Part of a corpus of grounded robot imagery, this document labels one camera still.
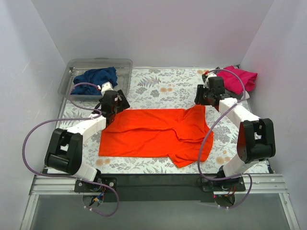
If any orange t shirt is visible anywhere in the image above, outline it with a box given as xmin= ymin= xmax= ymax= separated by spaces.
xmin=98 ymin=105 xmax=214 ymax=168

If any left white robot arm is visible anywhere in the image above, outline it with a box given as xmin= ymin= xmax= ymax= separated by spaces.
xmin=45 ymin=90 xmax=130 ymax=192

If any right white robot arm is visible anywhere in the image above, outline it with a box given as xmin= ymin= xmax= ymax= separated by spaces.
xmin=194 ymin=73 xmax=276 ymax=191

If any pink folded t shirt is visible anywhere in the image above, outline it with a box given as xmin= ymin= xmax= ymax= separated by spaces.
xmin=215 ymin=66 xmax=259 ymax=95

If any blue t shirt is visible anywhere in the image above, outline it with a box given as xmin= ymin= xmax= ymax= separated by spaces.
xmin=71 ymin=67 xmax=118 ymax=95

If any grey folded t shirt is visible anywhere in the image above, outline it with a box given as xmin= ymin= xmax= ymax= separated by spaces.
xmin=213 ymin=67 xmax=244 ymax=100

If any white folded shirt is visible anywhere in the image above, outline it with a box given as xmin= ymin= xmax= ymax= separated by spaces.
xmin=236 ymin=92 xmax=250 ymax=100

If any floral table mat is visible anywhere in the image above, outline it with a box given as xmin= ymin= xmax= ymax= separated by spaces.
xmin=47 ymin=68 xmax=271 ymax=175

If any clear plastic bin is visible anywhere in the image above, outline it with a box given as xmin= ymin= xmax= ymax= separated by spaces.
xmin=58 ymin=58 xmax=132 ymax=101

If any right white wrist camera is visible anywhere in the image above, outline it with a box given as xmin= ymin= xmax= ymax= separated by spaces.
xmin=202 ymin=72 xmax=217 ymax=88

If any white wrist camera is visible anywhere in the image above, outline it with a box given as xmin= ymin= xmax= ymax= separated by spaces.
xmin=202 ymin=72 xmax=217 ymax=88
xmin=97 ymin=81 xmax=113 ymax=95

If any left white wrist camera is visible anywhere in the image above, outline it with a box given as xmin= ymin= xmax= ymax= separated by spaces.
xmin=97 ymin=81 xmax=113 ymax=95

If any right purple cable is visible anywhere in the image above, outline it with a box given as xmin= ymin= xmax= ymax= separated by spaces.
xmin=196 ymin=69 xmax=253 ymax=209

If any purple cable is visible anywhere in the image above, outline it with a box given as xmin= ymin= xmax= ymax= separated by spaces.
xmin=196 ymin=69 xmax=253 ymax=209
xmin=22 ymin=82 xmax=120 ymax=218

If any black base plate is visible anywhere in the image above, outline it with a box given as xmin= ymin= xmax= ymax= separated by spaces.
xmin=74 ymin=173 xmax=247 ymax=203

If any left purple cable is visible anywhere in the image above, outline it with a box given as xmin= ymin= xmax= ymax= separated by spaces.
xmin=22 ymin=82 xmax=120 ymax=218

